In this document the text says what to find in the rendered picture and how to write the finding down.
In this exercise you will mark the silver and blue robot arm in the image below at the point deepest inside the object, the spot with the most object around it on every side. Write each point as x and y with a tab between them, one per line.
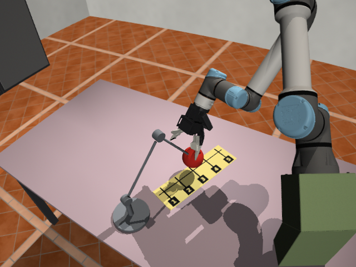
298	115

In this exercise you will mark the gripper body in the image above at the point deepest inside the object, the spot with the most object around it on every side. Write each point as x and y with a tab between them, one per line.
191	122

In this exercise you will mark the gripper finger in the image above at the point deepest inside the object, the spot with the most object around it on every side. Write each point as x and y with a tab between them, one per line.
197	142
175	133

